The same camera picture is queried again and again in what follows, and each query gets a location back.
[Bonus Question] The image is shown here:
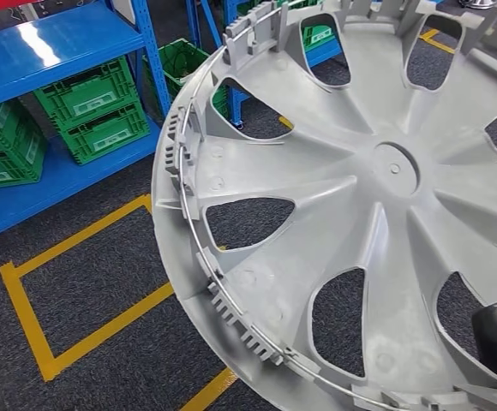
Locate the black cable coil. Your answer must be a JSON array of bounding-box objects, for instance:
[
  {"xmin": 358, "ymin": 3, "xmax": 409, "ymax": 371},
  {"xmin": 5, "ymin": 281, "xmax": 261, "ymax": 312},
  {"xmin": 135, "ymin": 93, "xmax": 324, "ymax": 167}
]
[{"xmin": 162, "ymin": 48, "xmax": 200, "ymax": 80}]

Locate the white panel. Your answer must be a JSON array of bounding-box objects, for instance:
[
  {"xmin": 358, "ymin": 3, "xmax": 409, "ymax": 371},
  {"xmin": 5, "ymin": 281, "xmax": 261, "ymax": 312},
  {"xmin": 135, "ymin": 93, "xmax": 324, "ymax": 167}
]
[{"xmin": 112, "ymin": 0, "xmax": 138, "ymax": 27}]

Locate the green plastic crate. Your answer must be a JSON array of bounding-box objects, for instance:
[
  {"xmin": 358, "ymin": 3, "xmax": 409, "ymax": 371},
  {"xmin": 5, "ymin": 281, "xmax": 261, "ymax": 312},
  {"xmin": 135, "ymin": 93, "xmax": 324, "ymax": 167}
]
[
  {"xmin": 61, "ymin": 100, "xmax": 151, "ymax": 167},
  {"xmin": 0, "ymin": 98, "xmax": 48, "ymax": 171},
  {"xmin": 0, "ymin": 148, "xmax": 46, "ymax": 193},
  {"xmin": 301, "ymin": 23, "xmax": 344, "ymax": 53},
  {"xmin": 144, "ymin": 38, "xmax": 233, "ymax": 122},
  {"xmin": 33, "ymin": 57, "xmax": 140, "ymax": 133}
]

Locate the grey plastic wheel cover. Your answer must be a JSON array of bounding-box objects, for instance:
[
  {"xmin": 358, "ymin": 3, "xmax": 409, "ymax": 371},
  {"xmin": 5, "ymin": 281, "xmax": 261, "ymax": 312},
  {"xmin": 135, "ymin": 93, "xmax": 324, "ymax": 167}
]
[{"xmin": 151, "ymin": 0, "xmax": 497, "ymax": 411}]

